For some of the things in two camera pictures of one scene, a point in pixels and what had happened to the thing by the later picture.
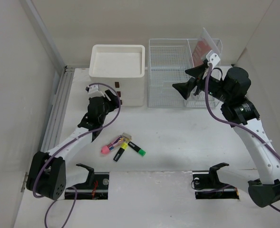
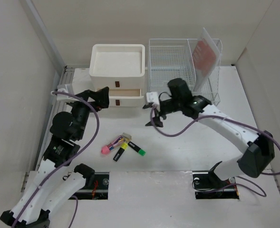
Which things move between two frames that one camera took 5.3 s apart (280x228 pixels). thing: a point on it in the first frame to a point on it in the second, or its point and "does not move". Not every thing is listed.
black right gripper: [185, 88] to [156, 120]
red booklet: [205, 45] does not move
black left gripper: [113, 103] to [101, 97]
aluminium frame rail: [53, 130] does not move
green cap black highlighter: [139, 150] does not move
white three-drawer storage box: [121, 66] does not move
